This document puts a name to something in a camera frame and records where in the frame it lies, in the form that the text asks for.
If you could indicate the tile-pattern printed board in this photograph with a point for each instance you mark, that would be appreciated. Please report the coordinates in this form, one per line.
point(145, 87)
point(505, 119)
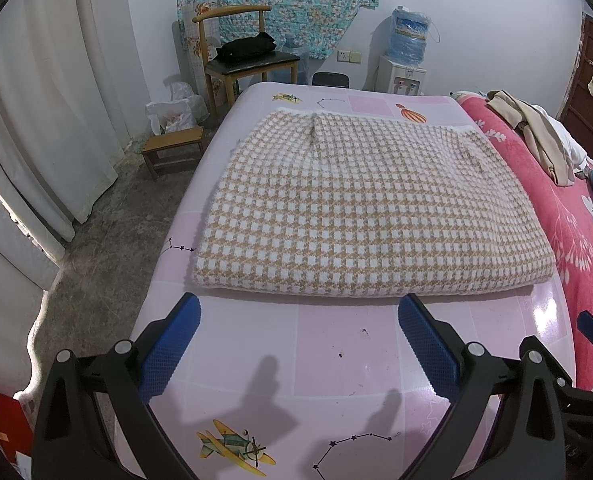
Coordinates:
point(196, 45)

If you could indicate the white garment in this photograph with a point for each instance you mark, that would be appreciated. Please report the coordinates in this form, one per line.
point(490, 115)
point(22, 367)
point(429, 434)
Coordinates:
point(574, 149)

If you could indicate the white curtain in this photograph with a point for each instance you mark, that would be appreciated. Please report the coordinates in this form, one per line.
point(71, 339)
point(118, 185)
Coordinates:
point(51, 110)

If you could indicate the pink floral blanket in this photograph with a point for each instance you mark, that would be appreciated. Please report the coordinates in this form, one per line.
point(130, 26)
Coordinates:
point(566, 230)

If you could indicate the small wooden stool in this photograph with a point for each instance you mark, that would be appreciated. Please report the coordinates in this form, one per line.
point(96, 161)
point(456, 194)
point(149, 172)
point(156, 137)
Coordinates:
point(174, 137)

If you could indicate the black trash bin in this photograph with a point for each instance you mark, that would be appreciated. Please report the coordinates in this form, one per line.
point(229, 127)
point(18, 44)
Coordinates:
point(330, 80)

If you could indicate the black bag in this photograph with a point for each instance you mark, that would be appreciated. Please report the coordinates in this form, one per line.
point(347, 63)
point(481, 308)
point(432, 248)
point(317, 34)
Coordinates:
point(246, 47)

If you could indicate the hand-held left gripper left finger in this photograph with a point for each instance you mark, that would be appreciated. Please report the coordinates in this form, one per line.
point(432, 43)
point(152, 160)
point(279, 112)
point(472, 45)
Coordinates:
point(169, 350)

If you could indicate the wooden chair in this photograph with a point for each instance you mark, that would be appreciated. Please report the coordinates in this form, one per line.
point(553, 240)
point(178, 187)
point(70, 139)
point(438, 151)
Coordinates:
point(266, 63)

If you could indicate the beige white checkered blanket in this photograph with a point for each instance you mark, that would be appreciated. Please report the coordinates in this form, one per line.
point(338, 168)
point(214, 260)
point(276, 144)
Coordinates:
point(366, 210)

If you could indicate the wrapped blue water bottle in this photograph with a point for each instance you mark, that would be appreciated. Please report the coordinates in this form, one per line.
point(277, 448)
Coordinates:
point(410, 35)

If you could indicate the white water dispenser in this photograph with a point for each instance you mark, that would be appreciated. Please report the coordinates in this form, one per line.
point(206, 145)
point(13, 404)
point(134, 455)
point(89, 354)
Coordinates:
point(391, 72)

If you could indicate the beige clothes pile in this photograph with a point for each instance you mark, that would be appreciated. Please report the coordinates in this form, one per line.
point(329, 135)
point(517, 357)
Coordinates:
point(541, 135)

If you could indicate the wall socket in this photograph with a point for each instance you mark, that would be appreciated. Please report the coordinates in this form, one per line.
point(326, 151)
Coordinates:
point(349, 56)

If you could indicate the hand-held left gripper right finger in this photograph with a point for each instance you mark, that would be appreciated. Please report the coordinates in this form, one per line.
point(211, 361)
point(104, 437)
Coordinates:
point(429, 350)

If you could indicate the white plastic bag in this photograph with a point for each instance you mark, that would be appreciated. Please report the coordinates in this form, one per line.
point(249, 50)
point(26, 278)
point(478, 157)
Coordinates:
point(176, 110)

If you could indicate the red cardboard box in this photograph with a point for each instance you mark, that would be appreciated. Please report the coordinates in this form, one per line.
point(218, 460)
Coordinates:
point(1, 420)

